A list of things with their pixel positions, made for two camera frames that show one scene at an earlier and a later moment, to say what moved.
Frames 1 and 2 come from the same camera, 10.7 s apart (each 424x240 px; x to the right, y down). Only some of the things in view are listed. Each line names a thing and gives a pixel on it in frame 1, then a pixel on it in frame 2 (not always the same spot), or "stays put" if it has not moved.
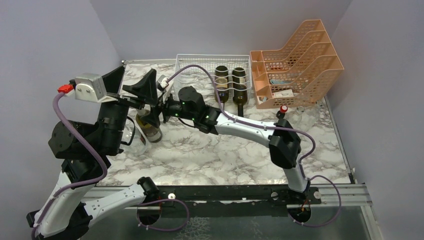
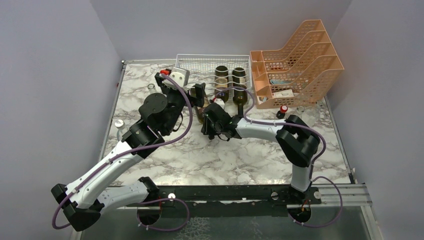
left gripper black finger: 146,89 → 200,92
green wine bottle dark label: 239,88 stays put
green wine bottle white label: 221,84 stays put
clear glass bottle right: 304,118 stays put
